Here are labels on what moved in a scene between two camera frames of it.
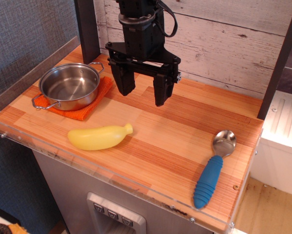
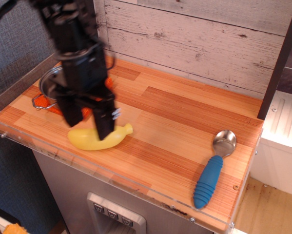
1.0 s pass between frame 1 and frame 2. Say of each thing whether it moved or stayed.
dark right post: stayed
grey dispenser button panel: stayed
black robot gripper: moved
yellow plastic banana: stayed
